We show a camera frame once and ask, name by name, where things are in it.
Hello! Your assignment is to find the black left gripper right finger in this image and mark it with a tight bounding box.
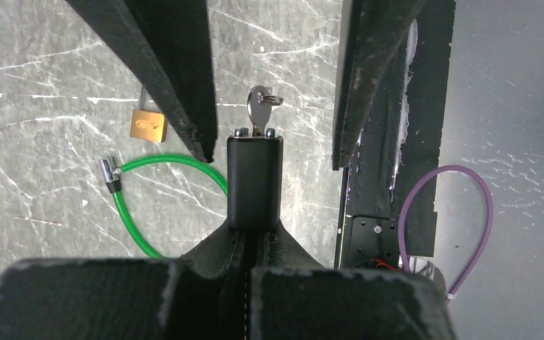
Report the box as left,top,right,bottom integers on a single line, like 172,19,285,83
246,227,456,339

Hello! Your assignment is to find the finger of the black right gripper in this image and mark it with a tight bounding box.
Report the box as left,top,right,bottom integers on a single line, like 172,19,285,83
68,0,218,163
331,0,425,171

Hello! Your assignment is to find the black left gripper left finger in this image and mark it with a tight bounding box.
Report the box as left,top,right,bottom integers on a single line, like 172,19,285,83
0,225,246,339

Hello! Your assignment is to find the brass padlock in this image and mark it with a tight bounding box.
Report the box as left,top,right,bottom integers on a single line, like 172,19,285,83
129,86,167,143

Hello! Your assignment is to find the green cable lock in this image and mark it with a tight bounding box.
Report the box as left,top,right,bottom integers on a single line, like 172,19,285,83
98,154,230,260

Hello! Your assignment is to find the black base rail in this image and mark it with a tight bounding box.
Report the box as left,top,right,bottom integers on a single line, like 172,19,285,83
334,1,456,268

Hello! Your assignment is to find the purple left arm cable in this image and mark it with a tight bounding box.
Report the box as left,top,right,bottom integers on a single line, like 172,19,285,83
397,164,494,307

